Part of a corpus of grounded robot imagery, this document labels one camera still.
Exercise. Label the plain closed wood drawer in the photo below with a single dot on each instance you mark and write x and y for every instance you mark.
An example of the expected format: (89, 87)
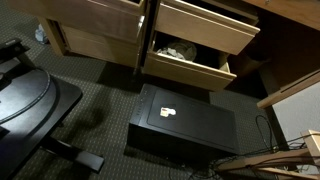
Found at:
(103, 48)

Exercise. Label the white crumpled plastic bag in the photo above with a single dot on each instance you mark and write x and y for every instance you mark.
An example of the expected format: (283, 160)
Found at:
(40, 35)

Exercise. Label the white orange sticker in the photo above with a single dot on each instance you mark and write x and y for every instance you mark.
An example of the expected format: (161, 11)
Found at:
(167, 111)

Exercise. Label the black round disc plate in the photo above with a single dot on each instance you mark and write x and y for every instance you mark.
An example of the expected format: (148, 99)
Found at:
(23, 96)

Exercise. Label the black computer tower case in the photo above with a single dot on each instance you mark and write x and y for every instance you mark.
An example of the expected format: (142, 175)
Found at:
(196, 126)

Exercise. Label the wooden easel stand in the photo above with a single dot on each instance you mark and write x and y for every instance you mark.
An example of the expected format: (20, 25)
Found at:
(263, 160)

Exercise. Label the grey crumpled cloth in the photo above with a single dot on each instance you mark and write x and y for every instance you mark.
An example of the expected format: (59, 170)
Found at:
(180, 50)

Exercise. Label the wood drawer holding black garment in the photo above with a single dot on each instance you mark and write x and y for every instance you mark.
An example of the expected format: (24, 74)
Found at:
(90, 16)

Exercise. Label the wood drawer holding colourful clothes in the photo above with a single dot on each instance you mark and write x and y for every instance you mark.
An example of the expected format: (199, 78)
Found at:
(200, 31)

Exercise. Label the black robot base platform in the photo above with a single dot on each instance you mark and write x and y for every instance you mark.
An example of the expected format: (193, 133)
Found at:
(50, 110)

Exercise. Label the wooden desk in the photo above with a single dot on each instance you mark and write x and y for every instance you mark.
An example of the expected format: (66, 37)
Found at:
(293, 13)

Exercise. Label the black equipment bracket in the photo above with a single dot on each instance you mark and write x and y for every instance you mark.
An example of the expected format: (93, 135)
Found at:
(11, 48)

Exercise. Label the black platform foot bar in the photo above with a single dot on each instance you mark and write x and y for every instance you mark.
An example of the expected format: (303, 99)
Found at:
(76, 155)

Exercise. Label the wood drawer holding grey cloth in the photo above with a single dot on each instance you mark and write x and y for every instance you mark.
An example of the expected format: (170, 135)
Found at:
(186, 71)

